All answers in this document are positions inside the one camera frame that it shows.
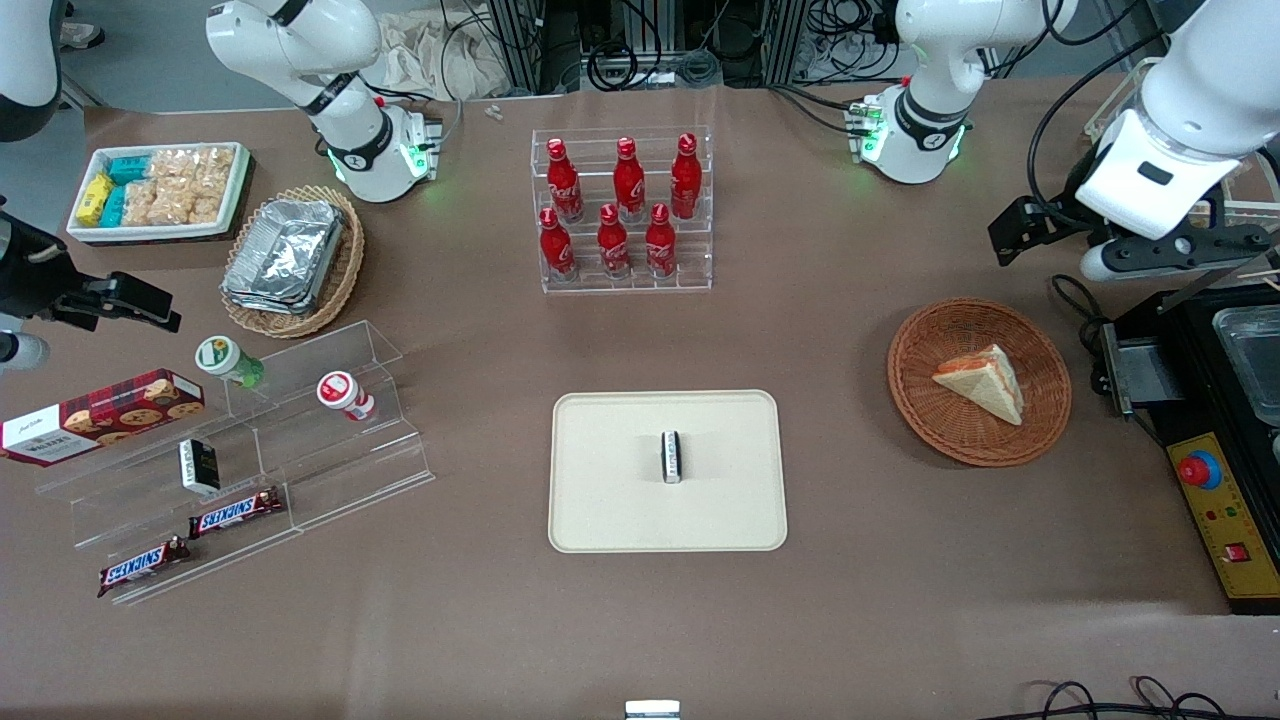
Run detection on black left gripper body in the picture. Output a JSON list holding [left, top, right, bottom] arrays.
[[1058, 150, 1274, 253]]

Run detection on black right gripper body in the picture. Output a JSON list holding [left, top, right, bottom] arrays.
[[0, 212, 77, 322]]

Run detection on triangular sandwich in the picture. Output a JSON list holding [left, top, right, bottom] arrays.
[[931, 344, 1027, 428]]

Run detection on clear machine tray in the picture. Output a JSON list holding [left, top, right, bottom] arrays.
[[1212, 304, 1280, 428]]

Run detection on light wicker basket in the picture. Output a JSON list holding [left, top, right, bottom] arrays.
[[219, 184, 367, 340]]

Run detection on brown wicker basket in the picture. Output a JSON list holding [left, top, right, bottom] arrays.
[[887, 298, 1073, 469]]

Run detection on beige plastic tray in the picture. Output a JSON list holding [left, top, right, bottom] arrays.
[[548, 389, 789, 554]]

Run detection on grey metal lever bar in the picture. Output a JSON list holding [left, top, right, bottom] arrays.
[[1163, 250, 1280, 303]]

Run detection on white rectangular snack bin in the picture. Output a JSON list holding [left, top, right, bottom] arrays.
[[66, 141, 252, 247]]

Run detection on green lid drink bottle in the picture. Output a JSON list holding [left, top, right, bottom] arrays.
[[194, 335, 267, 390]]

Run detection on yellow snack packet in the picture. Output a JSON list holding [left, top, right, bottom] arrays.
[[76, 172, 115, 227]]

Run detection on clear bag of crackers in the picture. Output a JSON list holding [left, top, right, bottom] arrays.
[[163, 185, 233, 226], [148, 149, 199, 189], [122, 180, 167, 227], [194, 146, 238, 193]]

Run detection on black machine with yellow panel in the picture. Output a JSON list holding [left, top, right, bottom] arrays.
[[1098, 284, 1280, 617]]

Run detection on red cookie box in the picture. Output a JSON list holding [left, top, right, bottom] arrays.
[[0, 368, 207, 469]]

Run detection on stack of foil containers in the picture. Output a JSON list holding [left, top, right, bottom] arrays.
[[221, 197, 347, 317]]

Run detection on small black box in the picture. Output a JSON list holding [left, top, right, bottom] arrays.
[[178, 437, 222, 497]]

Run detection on red lid drink bottle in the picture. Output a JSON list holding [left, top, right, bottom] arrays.
[[316, 370, 377, 423]]

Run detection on snickers chocolate bar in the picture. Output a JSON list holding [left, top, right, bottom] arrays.
[[187, 486, 286, 541], [96, 536, 192, 599]]

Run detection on red emergency stop button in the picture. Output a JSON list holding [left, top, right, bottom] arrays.
[[1176, 449, 1224, 492]]

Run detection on clear acrylic stepped shelf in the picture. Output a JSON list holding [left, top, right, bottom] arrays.
[[34, 319, 437, 608]]

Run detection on clear acrylic bottle rack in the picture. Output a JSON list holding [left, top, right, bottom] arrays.
[[530, 125, 715, 295]]

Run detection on red cola bottle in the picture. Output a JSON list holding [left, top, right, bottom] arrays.
[[596, 203, 633, 281], [538, 206, 578, 284], [546, 138, 586, 224], [611, 136, 648, 224], [644, 202, 679, 280], [669, 132, 704, 222]]

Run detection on crumpled beige cloth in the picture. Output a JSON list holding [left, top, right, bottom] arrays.
[[374, 12, 513, 102]]

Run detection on white wire rack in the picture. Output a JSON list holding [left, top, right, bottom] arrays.
[[1084, 58, 1280, 269]]

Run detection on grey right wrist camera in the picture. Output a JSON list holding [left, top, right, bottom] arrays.
[[0, 333, 49, 373]]

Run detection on black machine cable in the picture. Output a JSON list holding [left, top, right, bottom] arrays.
[[1049, 273, 1113, 353]]

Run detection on grey metal bracket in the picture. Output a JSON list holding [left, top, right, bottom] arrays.
[[1099, 321, 1187, 420]]

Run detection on aluminium equipment frame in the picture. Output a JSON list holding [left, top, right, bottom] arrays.
[[488, 0, 831, 97]]

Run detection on black floor cables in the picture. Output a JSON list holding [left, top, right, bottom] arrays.
[[1000, 676, 1280, 720]]

